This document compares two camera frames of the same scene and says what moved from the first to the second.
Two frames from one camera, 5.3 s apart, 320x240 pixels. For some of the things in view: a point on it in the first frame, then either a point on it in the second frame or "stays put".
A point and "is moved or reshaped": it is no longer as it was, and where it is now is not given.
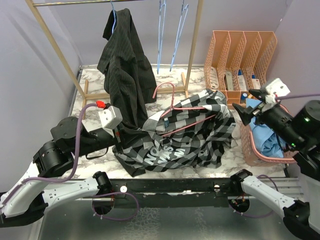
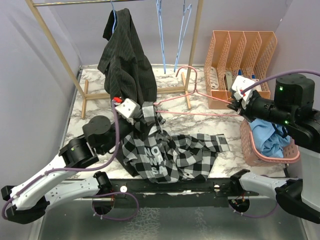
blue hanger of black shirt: (114, 16) stays put
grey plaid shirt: (191, 133) is moved or reshaped
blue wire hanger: (163, 4) is moved or reshaped
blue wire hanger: (183, 15) is moved or reshaped
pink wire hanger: (173, 107) -> (195, 91)
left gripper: (121, 134) -> (143, 131)
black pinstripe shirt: (129, 78) stays put
